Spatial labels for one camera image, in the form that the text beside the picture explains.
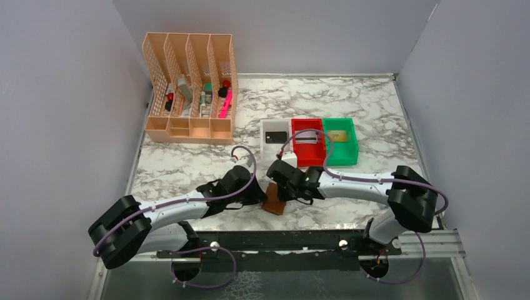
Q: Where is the brown leather card holder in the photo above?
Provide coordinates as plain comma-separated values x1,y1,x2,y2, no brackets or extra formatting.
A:
261,182,286,216

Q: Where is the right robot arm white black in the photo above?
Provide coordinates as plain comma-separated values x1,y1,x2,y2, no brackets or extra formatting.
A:
266,159,438,247

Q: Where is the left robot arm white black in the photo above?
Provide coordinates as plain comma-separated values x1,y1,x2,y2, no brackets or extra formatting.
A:
87,166,267,269

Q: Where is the white striped credit card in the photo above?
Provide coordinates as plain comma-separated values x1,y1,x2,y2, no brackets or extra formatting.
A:
294,131,319,144

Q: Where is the black credit card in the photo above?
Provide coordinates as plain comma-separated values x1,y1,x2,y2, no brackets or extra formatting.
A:
264,131,288,144

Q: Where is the gold credit card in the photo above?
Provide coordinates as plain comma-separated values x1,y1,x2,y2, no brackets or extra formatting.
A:
327,130,349,143

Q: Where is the red plastic bin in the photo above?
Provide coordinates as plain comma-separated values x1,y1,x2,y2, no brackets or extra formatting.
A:
291,118,326,167

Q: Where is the white plastic bin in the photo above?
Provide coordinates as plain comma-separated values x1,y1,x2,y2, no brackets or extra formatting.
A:
259,118,292,167

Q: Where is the green plastic bin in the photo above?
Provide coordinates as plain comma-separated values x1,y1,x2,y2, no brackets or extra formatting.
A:
322,117,359,166

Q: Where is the pink highlighter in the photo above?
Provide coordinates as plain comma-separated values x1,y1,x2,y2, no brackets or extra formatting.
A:
219,89,233,119

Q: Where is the green cap glue stick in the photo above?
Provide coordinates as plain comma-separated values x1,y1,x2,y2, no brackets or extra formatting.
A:
199,82,213,108

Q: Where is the red black marker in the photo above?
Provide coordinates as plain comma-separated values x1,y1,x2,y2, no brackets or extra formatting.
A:
164,92,174,112

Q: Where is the grey stapler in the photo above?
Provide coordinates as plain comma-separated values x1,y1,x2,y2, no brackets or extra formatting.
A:
177,74,193,101

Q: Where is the peach plastic desk organizer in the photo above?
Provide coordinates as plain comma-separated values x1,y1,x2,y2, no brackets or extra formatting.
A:
142,32,239,144

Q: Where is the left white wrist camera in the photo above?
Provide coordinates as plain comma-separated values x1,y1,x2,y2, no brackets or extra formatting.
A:
231,155,254,172

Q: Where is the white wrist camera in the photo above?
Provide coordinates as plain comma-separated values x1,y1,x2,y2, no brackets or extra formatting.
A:
231,155,254,172
281,151,298,168

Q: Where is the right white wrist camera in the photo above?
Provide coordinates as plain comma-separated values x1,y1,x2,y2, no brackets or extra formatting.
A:
281,151,298,168

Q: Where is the black mounting rail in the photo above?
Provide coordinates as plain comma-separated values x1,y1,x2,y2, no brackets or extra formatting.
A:
156,229,402,274

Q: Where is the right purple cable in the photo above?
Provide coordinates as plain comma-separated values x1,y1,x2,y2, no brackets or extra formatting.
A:
276,129,449,216

